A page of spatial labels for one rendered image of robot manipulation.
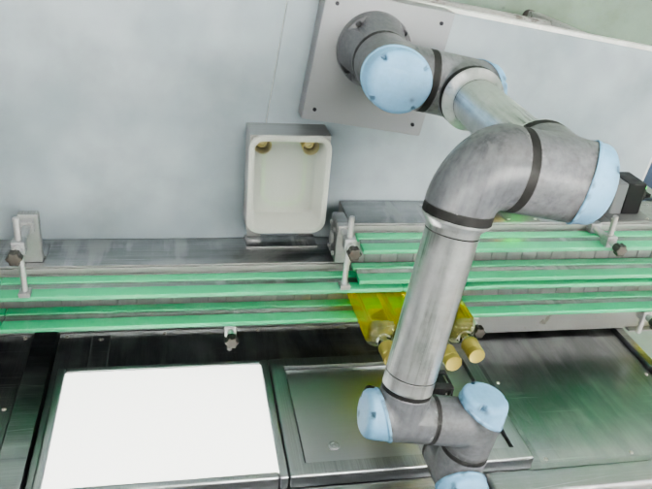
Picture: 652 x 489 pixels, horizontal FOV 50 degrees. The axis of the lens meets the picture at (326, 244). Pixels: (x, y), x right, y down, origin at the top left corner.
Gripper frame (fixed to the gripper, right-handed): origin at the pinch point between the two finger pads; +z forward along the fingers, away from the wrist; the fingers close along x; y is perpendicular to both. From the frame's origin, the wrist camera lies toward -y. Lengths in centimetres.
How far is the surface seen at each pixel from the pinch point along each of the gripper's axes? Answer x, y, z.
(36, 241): 10, -69, 29
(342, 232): 15.3, -6.6, 23.5
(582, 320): -11, 60, 27
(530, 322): -11, 45, 27
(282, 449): -12.5, -21.8, -9.9
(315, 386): -13.0, -12.4, 8.0
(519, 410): -15.7, 31.2, 0.6
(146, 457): -13.2, -46.2, -9.1
